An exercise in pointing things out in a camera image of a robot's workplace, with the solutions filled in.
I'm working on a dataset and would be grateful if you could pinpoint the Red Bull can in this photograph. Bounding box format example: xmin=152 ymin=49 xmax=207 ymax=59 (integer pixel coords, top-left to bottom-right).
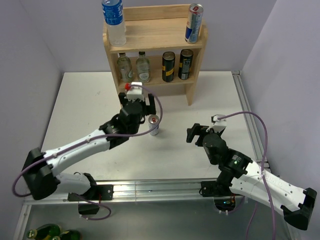
xmin=148 ymin=114 xmax=160 ymax=136
xmin=185 ymin=3 xmax=204 ymax=44

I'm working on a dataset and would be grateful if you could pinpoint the clear glass bottle green cap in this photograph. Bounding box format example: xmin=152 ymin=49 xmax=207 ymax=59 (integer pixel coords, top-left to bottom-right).
xmin=117 ymin=53 xmax=134 ymax=83

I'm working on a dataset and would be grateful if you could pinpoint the clear glass bottle front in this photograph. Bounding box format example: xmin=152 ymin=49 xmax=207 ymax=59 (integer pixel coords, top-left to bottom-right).
xmin=136 ymin=51 xmax=151 ymax=84

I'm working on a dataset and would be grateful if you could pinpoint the black can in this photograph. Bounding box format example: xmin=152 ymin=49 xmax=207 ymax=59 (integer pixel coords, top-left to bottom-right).
xmin=162 ymin=51 xmax=176 ymax=83
xmin=178 ymin=49 xmax=194 ymax=80

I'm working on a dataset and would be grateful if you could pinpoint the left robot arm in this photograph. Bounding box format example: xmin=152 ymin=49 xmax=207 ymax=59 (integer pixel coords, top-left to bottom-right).
xmin=19 ymin=92 xmax=159 ymax=201

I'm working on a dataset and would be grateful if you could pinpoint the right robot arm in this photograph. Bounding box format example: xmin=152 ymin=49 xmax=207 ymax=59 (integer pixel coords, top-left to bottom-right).
xmin=186 ymin=123 xmax=317 ymax=231

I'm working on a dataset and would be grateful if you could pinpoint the wooden shelf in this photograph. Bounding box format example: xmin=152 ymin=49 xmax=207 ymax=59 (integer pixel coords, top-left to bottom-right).
xmin=102 ymin=4 xmax=208 ymax=105

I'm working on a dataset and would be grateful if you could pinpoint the plastic water bottle blue label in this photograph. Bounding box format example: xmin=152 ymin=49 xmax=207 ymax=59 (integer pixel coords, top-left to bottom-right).
xmin=101 ymin=0 xmax=127 ymax=47

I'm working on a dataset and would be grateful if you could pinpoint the green bottles lower left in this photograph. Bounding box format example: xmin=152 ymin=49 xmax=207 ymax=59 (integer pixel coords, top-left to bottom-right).
xmin=26 ymin=223 xmax=83 ymax=240

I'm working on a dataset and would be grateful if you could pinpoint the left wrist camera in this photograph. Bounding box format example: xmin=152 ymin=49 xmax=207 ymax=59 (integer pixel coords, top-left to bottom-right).
xmin=124 ymin=82 xmax=145 ymax=102

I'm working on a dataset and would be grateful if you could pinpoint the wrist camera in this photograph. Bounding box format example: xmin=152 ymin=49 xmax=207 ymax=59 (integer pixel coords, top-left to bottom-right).
xmin=124 ymin=82 xmax=145 ymax=102
xmin=206 ymin=114 xmax=227 ymax=135

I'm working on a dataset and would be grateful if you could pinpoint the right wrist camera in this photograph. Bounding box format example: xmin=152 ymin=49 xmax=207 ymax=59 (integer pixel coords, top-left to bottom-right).
xmin=206 ymin=114 xmax=227 ymax=135

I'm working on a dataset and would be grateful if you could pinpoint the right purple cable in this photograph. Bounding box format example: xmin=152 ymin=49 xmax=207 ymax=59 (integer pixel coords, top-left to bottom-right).
xmin=217 ymin=111 xmax=277 ymax=240

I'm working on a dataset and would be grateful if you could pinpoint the aluminium rail frame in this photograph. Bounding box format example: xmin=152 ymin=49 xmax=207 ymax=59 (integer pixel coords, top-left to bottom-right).
xmin=14 ymin=71 xmax=301 ymax=240

